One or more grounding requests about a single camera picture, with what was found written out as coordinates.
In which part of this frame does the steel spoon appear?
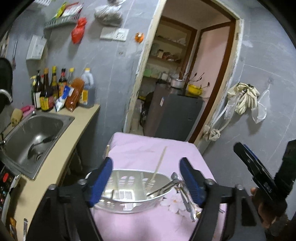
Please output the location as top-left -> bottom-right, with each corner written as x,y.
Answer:
171,172 -> 198,221

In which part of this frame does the wooden chopstick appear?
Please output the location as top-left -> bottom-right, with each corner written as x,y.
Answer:
116,171 -> 120,199
146,146 -> 167,191

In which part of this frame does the person's right hand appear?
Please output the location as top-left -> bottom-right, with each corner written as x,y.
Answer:
250,187 -> 280,229

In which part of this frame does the pink floral table cloth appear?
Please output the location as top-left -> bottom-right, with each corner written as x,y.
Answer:
90,131 -> 228,241

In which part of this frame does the white plastic utensil caddy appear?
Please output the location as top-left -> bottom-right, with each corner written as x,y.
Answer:
94,169 -> 171,214

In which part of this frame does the clear hanging plastic bag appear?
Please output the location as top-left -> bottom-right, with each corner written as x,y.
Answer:
251,85 -> 270,124

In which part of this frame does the induction cooker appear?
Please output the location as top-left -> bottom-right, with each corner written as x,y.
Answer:
0,162 -> 21,224

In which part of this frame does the black sink brush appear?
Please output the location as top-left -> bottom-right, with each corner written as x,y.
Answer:
27,135 -> 57,159

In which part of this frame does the stainless steel sink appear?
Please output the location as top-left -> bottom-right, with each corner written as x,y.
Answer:
1,111 -> 75,180

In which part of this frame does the grey refrigerator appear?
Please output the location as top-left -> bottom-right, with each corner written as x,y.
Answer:
144,84 -> 204,141

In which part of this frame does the yellow pot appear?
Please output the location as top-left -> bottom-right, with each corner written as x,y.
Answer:
188,84 -> 203,96

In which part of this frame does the loofah sponge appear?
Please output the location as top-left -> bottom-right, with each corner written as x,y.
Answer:
11,108 -> 23,127

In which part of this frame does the steel pot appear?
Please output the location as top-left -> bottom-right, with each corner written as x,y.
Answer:
170,79 -> 186,89

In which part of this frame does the dark soy sauce bottle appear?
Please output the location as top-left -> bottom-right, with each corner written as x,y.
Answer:
40,68 -> 54,111

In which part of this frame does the large oil jug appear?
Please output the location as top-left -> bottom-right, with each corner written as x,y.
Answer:
78,68 -> 95,108

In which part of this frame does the blue white packet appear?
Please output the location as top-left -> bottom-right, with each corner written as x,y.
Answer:
55,85 -> 74,112

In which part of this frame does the dark vinegar bottle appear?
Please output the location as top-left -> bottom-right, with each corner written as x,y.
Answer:
33,70 -> 43,109

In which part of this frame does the orange spice bag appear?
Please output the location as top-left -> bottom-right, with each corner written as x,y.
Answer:
65,78 -> 84,112

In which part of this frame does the red cap sauce bottle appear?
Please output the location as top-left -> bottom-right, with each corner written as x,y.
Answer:
58,68 -> 67,97

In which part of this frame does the chrome faucet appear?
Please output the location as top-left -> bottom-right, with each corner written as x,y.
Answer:
0,89 -> 13,103

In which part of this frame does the black wok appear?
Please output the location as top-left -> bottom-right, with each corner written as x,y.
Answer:
0,57 -> 13,113

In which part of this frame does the red plastic bag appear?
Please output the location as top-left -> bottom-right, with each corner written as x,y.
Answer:
71,18 -> 87,44

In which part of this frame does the clear bag of dried goods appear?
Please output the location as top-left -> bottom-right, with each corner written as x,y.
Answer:
94,0 -> 125,28

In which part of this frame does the orange wall hook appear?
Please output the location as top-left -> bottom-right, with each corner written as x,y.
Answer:
134,33 -> 144,43

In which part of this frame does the white wall box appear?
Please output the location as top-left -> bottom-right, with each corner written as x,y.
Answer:
26,35 -> 47,60

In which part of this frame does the white wall socket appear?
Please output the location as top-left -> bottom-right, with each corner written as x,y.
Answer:
100,27 -> 129,42

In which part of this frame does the grey wall shelf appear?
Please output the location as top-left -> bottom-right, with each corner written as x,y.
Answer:
44,13 -> 80,30

